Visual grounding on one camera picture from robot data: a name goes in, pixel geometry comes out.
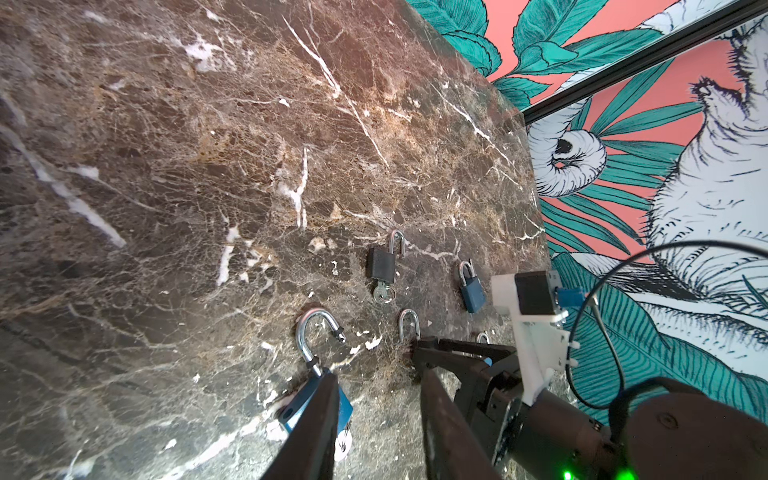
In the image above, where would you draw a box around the black padlock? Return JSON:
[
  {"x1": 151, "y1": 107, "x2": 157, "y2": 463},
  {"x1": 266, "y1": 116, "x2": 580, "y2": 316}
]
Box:
[
  {"x1": 366, "y1": 229, "x2": 407, "y2": 304},
  {"x1": 398, "y1": 308, "x2": 422, "y2": 342}
]

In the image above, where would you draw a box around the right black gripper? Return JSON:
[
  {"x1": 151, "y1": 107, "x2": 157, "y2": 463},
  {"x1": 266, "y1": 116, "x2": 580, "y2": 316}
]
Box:
[{"x1": 411, "y1": 337, "x2": 618, "y2": 479}]

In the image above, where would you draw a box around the right black frame post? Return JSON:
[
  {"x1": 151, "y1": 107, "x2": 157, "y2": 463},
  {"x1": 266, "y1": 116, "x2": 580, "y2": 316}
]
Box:
[{"x1": 522, "y1": 0, "x2": 767, "y2": 125}]

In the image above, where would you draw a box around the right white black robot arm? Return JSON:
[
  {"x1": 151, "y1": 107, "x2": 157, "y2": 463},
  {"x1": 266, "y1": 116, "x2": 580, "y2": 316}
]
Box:
[{"x1": 412, "y1": 337, "x2": 767, "y2": 479}]

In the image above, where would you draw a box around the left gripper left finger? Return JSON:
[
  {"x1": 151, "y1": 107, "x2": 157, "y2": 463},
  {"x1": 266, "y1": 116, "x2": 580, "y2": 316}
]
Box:
[{"x1": 262, "y1": 374, "x2": 340, "y2": 480}]

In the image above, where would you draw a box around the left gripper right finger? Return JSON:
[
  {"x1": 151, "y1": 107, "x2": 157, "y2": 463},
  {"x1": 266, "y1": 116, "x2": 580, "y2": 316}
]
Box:
[{"x1": 420, "y1": 369, "x2": 501, "y2": 480}]

